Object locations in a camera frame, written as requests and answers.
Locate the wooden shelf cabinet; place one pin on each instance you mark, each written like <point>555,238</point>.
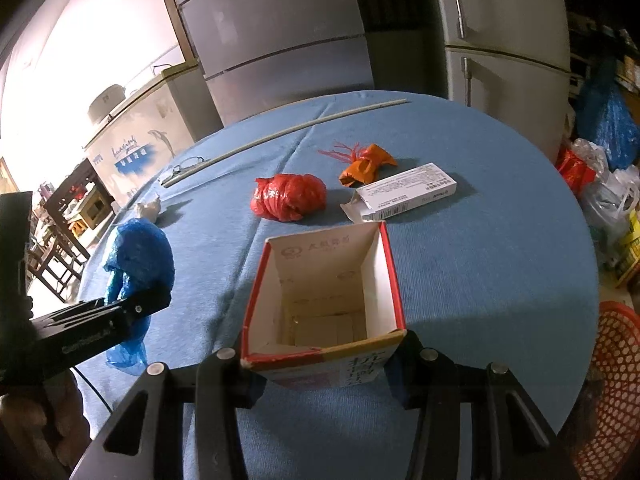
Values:
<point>615,35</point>

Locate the small white object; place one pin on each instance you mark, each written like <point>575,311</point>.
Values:
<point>150,208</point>

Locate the large blue plastic bag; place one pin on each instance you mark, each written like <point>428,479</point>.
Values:
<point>610,115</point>

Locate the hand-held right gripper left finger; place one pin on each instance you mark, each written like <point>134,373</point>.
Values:
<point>220,385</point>

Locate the grey panelled cabinet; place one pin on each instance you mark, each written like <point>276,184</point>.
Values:
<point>275,25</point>

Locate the white pot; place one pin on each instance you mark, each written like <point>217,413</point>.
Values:
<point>106,102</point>

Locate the yellow paper bag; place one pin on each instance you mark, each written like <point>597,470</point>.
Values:
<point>631,250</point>

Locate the clear plastic bag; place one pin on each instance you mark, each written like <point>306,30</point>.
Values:
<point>590,150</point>

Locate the red plastic basket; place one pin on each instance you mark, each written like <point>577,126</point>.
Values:
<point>617,360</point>

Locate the white plastic bag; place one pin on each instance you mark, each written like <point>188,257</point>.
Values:
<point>607,200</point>

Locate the red plastic bag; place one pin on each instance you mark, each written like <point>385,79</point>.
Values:
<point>287,197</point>

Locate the white chest freezer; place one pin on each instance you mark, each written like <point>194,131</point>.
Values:
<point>150,125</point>

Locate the red gift bag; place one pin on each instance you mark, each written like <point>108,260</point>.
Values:
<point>575,170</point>

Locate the long white medicine box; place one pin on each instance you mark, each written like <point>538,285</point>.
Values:
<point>407,191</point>

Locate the eyeglasses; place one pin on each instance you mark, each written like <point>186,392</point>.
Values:
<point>189,160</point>

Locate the orange plastic bag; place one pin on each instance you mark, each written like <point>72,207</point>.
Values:
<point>367,165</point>

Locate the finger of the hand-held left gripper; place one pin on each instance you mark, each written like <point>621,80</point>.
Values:
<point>100,320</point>

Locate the person's left hand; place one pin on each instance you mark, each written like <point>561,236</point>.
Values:
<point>65,425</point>

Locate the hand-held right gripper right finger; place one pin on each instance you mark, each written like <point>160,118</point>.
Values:
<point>410,375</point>

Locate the silver two-door refrigerator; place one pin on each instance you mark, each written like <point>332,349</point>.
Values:
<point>510,10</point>

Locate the red and white carton box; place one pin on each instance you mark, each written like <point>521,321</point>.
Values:
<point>320,280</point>

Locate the long white rod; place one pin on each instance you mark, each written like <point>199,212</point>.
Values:
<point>350,114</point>

